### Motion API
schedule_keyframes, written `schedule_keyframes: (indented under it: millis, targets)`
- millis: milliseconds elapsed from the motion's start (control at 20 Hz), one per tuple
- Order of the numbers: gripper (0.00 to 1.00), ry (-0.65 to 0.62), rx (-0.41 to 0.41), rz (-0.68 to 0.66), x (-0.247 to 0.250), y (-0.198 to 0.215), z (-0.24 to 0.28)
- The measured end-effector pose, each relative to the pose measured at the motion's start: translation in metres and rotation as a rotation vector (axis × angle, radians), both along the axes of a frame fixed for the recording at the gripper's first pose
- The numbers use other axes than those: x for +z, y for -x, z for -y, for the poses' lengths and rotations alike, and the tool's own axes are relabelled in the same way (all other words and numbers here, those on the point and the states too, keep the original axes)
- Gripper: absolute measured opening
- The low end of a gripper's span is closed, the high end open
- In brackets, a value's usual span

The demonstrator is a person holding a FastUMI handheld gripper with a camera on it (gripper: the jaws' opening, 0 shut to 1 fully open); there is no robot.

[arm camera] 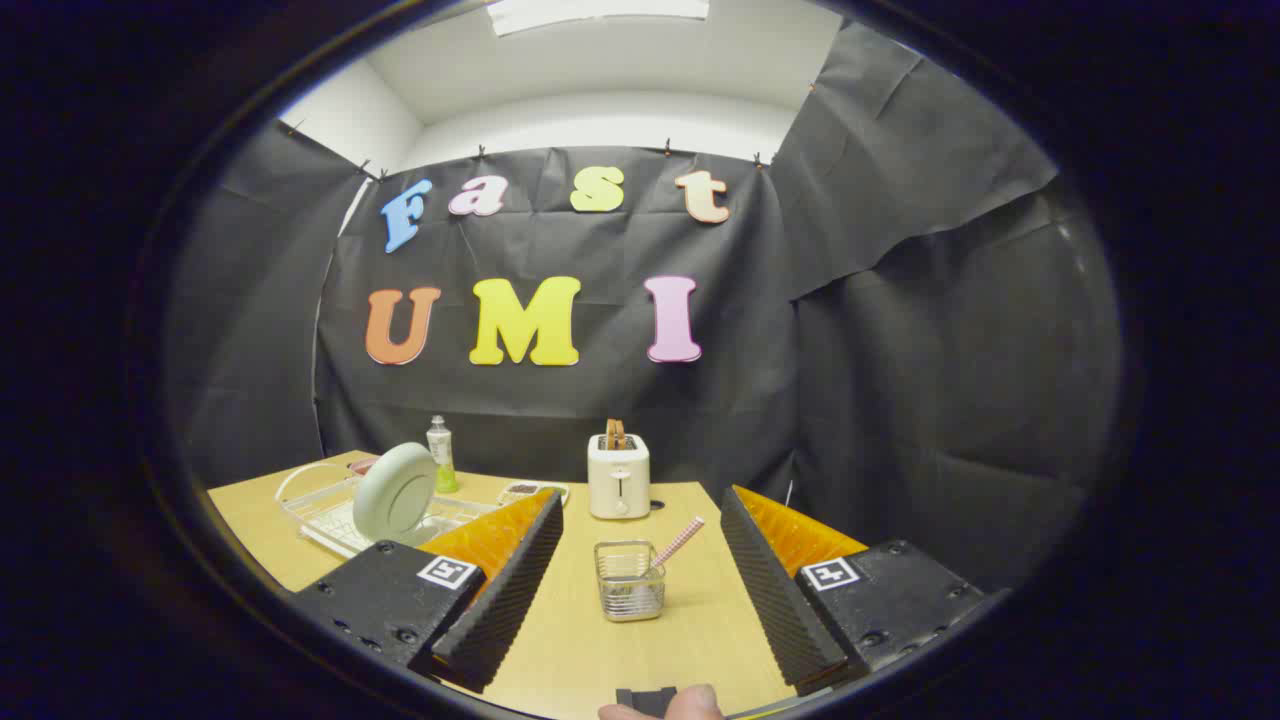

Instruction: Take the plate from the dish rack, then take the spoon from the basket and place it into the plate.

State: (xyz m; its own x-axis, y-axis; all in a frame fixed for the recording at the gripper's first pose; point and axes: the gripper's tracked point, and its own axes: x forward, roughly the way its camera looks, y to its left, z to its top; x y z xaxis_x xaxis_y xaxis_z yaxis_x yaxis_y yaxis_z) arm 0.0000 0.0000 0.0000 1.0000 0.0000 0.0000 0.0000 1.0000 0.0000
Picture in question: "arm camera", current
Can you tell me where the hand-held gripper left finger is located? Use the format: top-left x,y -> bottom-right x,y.
290,488 -> 565,694

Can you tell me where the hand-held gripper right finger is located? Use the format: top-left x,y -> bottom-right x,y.
720,485 -> 986,698

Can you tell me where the pink checked handle spoon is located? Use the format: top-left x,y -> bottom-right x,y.
640,516 -> 706,583

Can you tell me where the metal wire basket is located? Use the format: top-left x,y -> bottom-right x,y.
594,540 -> 667,623

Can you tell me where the grey-green plate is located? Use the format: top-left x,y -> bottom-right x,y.
352,442 -> 438,546

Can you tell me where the white wire dish rack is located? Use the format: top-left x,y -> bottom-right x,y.
275,462 -> 501,559

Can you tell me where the white divided bean tray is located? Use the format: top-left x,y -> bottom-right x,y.
497,481 -> 571,508

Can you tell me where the green drink bottle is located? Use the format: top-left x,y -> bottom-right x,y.
427,415 -> 460,494

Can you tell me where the white toaster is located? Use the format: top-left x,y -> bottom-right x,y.
587,433 -> 652,521

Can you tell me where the black backdrop cloth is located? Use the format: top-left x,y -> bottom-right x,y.
165,20 -> 1126,593

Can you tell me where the ceiling light panel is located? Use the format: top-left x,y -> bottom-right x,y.
487,0 -> 711,37

